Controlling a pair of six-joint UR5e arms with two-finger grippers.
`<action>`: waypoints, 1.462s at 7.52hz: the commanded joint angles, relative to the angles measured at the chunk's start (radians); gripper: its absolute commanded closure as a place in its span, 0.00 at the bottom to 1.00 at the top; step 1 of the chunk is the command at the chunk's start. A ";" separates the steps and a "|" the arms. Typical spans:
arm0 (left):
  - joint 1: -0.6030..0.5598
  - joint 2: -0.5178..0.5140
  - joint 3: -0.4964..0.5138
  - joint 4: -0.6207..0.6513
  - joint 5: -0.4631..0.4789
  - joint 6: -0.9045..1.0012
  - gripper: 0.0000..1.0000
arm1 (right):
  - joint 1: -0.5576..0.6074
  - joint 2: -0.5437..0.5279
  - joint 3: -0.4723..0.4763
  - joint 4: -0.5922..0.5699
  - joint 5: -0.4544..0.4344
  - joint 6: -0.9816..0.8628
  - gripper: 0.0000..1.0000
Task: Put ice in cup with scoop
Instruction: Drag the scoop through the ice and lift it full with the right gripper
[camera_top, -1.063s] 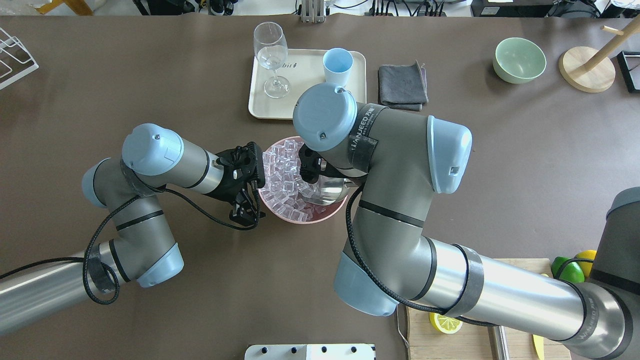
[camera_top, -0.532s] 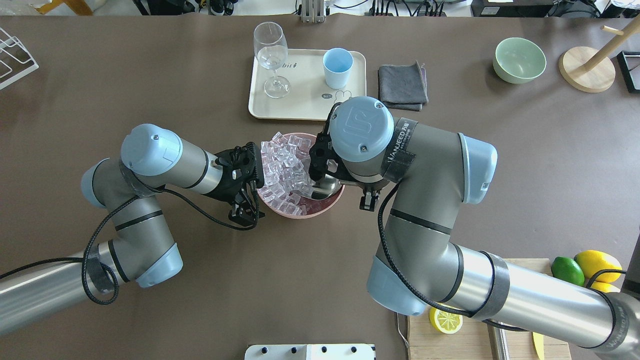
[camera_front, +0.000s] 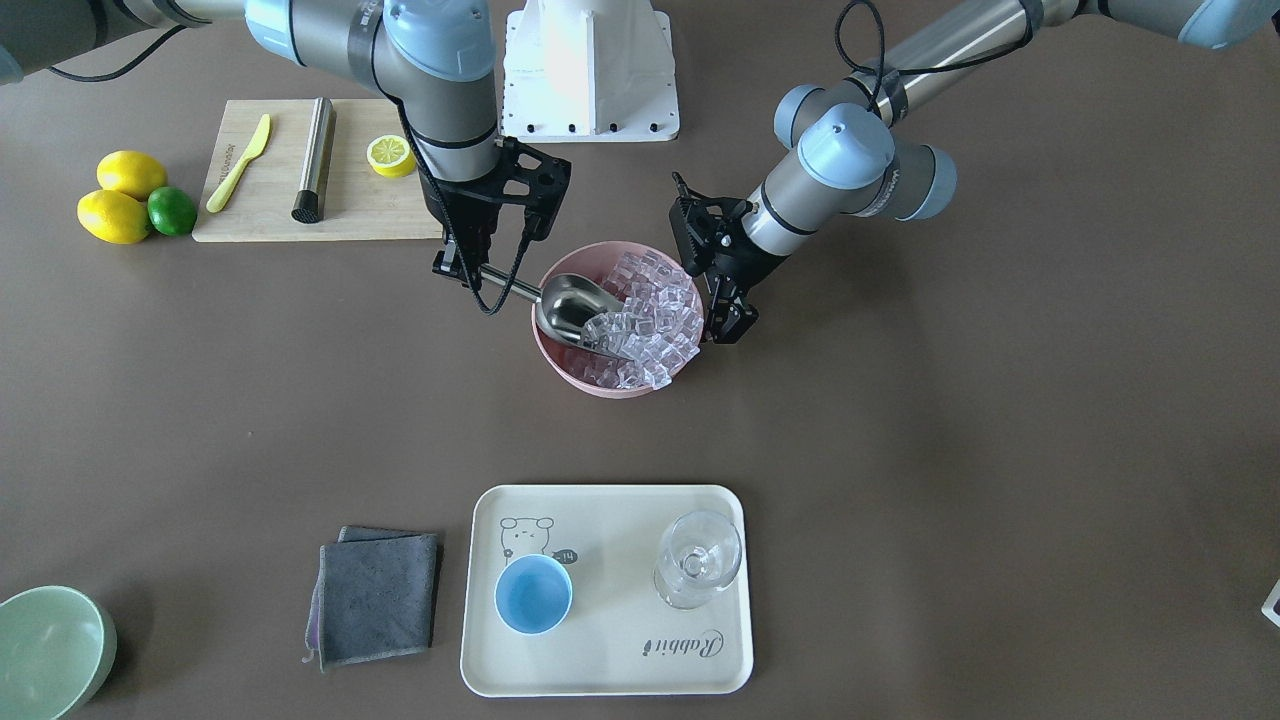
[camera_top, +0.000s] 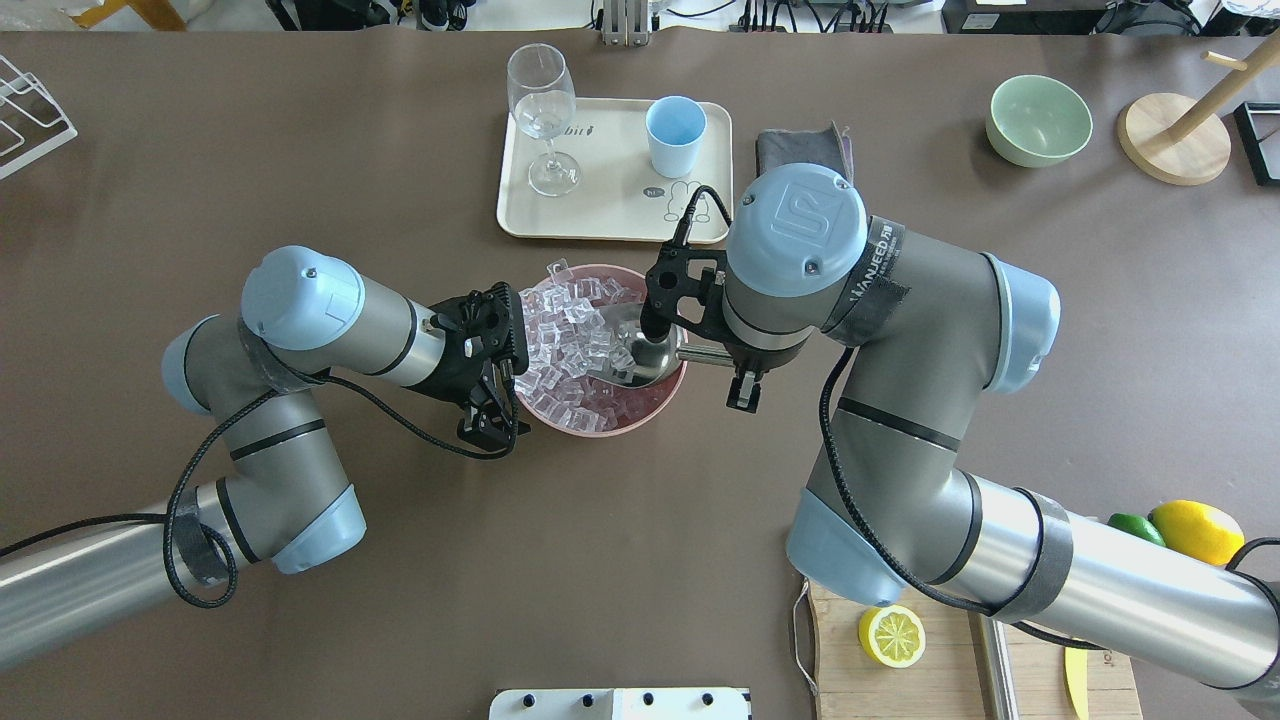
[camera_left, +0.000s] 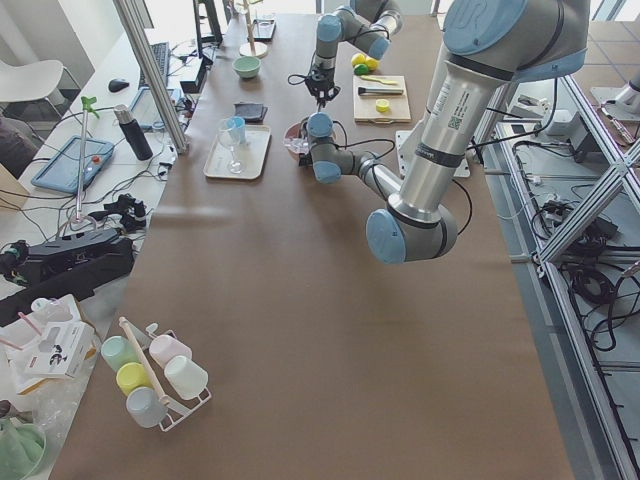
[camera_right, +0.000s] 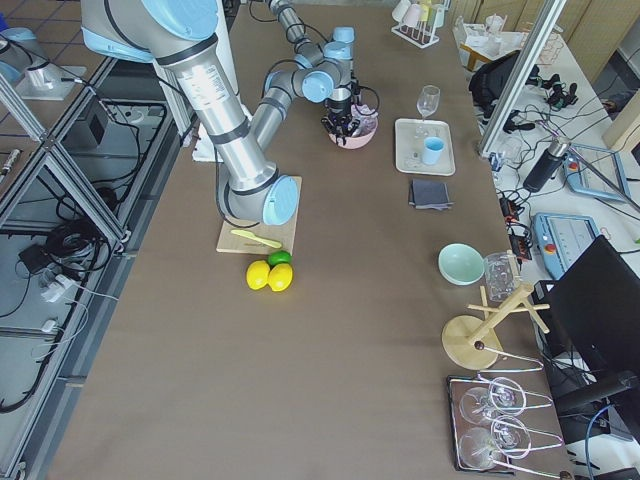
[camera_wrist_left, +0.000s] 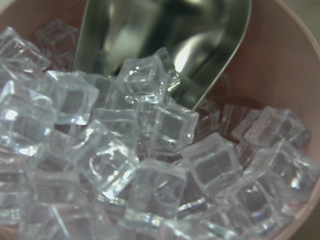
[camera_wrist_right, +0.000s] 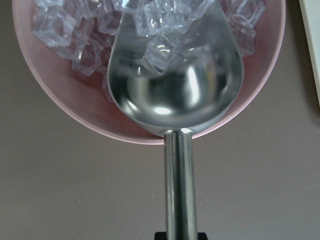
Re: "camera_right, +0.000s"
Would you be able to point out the bamboo cutting board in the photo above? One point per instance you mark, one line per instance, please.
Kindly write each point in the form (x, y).
(280, 209)

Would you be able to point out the yellow lemon lower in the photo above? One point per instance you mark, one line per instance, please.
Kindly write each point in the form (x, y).
(280, 277)

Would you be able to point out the green bowl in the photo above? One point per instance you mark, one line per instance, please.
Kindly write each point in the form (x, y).
(460, 264)

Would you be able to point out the pink plastic bowl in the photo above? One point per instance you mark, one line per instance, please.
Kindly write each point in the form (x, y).
(353, 142)

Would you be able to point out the yellow lemon upper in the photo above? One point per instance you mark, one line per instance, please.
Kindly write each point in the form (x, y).
(257, 274)

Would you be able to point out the pile of clear ice cubes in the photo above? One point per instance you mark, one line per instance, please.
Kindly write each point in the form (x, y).
(362, 125)

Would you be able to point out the white wire rack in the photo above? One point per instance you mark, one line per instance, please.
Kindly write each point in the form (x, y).
(418, 21)

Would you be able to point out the light blue cup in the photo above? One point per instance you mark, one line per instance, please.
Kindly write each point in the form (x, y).
(433, 147)

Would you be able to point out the wooden mug tree stand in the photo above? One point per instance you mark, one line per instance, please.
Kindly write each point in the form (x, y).
(471, 342)

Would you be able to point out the grey folded cloth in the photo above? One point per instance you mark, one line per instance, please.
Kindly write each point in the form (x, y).
(428, 195)

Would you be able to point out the green lime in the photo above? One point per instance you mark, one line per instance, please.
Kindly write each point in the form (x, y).
(279, 257)

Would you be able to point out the black tray with glasses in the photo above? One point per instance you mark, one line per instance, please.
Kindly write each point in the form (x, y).
(489, 434)

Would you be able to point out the cream rabbit serving tray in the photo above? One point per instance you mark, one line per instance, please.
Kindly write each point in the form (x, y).
(409, 136)

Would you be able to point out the clear wine glass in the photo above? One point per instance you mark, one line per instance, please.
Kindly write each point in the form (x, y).
(428, 101)

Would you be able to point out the stainless steel ice scoop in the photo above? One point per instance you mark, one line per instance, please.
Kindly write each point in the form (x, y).
(362, 110)

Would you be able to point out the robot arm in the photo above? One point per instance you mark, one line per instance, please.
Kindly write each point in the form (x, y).
(324, 70)
(189, 39)

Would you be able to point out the yellow lemon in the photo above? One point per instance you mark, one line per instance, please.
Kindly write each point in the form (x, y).
(257, 274)
(280, 277)

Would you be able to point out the yellow plastic knife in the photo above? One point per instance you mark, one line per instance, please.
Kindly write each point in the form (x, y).
(252, 236)

